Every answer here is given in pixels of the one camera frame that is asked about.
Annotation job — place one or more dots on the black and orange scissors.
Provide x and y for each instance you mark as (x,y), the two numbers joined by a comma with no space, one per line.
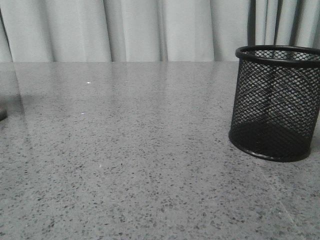
(3,114)

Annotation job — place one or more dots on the grey pleated curtain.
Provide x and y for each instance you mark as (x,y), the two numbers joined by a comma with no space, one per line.
(151,30)

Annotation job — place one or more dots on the black wire mesh bucket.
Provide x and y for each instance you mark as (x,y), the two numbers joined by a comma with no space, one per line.
(277,101)

